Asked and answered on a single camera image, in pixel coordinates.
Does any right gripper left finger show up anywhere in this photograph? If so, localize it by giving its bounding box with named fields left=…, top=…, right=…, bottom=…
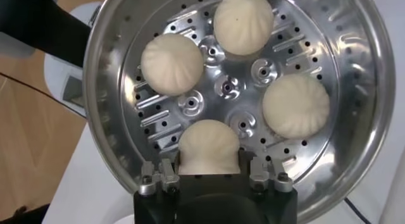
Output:
left=137, top=150, right=182, bottom=197

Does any white steamed baozi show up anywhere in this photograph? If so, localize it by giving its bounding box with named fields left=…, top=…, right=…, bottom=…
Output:
left=140, top=33, right=205, bottom=97
left=177, top=118, right=242, bottom=176
left=213, top=0, right=275, bottom=57
left=261, top=73, right=331, bottom=140

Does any perforated steel steamer basket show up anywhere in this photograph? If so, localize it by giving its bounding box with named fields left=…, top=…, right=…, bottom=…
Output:
left=82, top=0, right=396, bottom=224

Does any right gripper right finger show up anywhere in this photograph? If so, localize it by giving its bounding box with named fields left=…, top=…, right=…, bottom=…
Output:
left=237, top=147, right=294, bottom=194

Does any thin black cable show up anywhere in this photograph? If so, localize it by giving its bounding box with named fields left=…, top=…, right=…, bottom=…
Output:
left=0, top=72, right=87, bottom=120

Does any black pot handle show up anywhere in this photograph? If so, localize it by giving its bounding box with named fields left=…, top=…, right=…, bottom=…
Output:
left=0, top=0, right=92, bottom=68

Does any black cooker power cord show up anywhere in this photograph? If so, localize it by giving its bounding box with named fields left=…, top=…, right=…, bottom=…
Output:
left=344, top=197, right=373, bottom=224

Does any stainless steel steamer pot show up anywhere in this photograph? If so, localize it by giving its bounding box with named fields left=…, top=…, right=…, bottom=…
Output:
left=43, top=1, right=104, bottom=119

